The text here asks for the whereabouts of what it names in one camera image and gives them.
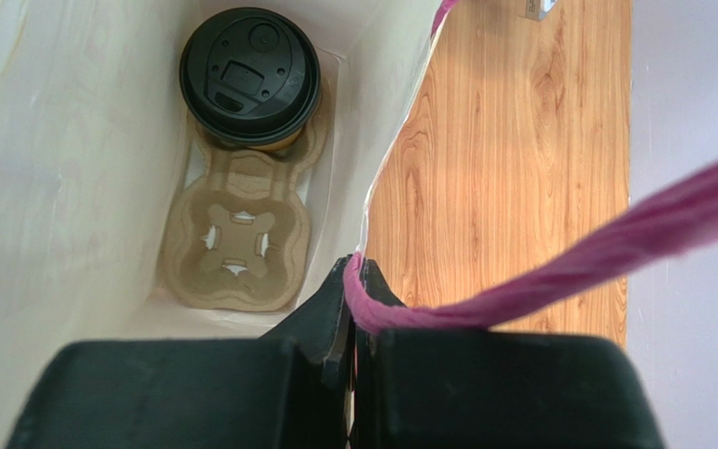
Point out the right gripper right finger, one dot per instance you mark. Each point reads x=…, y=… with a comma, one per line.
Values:
x=366, y=427

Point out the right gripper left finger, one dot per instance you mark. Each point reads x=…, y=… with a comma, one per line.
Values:
x=315, y=406

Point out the single paper coffee cup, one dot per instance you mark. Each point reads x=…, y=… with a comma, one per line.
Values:
x=244, y=135

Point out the black plastic cup lid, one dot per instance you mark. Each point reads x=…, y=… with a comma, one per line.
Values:
x=250, y=64

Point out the beige Cakes paper bag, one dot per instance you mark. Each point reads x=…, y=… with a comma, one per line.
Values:
x=96, y=352

